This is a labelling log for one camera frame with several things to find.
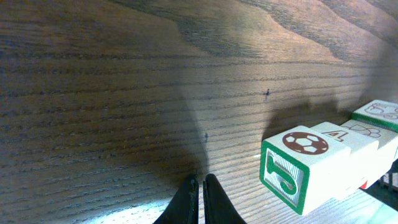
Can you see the green sided white block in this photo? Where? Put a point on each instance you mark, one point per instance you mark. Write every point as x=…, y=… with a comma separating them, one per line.
x=379, y=113

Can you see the white block with figure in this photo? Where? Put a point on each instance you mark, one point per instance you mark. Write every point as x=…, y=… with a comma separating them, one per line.
x=381, y=160

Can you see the yellow block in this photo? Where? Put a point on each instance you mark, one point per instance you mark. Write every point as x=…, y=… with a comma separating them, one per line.
x=355, y=168

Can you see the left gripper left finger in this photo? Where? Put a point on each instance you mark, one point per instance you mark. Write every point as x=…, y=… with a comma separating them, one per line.
x=183, y=207

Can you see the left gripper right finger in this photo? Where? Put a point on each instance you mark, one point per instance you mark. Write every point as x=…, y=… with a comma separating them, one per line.
x=218, y=207

